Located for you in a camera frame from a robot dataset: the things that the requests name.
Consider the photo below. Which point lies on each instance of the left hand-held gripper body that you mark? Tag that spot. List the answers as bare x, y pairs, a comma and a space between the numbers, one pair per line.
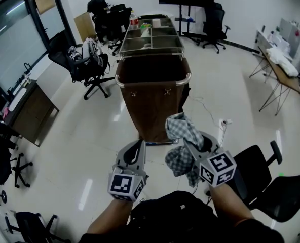
122, 183

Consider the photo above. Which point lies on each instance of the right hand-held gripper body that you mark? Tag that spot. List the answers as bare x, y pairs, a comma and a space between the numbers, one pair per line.
217, 168

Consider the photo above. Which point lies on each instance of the grey checked cloth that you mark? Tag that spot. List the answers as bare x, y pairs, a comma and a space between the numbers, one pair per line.
180, 130

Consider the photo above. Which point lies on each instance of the brown cart with chrome rail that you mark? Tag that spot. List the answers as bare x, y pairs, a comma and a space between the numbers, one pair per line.
152, 102

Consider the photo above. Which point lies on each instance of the person's left forearm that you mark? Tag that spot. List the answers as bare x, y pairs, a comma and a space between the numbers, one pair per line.
107, 218

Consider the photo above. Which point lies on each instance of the person's right forearm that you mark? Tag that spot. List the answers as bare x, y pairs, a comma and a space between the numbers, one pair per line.
228, 204

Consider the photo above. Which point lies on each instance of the person's black clothing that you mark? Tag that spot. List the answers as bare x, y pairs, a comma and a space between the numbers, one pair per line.
175, 219

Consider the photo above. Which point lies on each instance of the dark wooden desk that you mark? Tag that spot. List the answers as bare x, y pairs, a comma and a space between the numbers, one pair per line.
36, 113

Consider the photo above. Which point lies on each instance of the pile of white cloths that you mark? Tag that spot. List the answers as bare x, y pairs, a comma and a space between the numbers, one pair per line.
283, 61

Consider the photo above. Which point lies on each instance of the white keyboard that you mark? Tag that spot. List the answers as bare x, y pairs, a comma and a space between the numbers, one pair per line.
17, 100

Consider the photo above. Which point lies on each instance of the pink item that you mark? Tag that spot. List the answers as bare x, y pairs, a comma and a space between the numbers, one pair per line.
5, 113

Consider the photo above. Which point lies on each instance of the white low cabinet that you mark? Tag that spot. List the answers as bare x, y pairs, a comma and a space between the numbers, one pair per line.
265, 40

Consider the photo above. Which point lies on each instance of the white bag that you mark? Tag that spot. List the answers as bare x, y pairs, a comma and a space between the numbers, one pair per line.
89, 50

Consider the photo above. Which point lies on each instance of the spare gripper with printed patterns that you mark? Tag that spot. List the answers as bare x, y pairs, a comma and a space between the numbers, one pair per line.
74, 53

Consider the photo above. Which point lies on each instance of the black television stand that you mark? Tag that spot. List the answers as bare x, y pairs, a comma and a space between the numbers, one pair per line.
188, 21

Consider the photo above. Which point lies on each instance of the white board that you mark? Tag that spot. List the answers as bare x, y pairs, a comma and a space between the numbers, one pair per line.
290, 34

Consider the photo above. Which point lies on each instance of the white folded paper item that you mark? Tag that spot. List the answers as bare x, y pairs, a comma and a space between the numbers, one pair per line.
145, 32

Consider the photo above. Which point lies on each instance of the white paper roll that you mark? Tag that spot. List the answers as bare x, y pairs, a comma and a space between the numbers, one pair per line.
155, 22

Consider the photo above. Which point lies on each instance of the green packet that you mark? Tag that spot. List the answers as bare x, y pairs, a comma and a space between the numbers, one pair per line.
146, 25

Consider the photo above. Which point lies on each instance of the brown cardboard box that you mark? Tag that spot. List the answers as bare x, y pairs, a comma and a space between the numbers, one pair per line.
85, 26

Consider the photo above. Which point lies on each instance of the clear bottle with red label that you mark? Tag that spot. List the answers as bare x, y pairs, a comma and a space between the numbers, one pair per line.
133, 19

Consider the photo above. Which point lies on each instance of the glass partition with black frame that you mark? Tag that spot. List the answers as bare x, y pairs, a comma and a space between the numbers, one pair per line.
10, 39

